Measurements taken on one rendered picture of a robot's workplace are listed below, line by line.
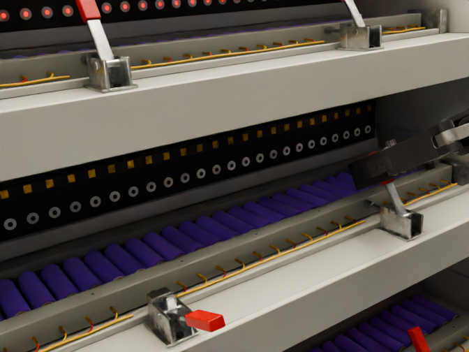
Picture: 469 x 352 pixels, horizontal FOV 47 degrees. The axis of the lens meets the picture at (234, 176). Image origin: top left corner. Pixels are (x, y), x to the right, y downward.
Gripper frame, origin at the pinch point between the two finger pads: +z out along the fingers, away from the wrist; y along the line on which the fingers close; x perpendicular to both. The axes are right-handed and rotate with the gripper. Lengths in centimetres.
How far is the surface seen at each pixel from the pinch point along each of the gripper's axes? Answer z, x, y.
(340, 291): -0.7, -9.5, -11.3
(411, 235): -0.5, -7.5, -0.3
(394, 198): -0.2, -3.5, -0.3
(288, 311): -1.0, -9.0, -17.3
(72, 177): 11.3, 8.7, -27.5
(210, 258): 3.9, -2.9, -20.1
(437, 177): 4.6, -3.1, 12.7
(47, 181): 11.3, 8.8, -29.9
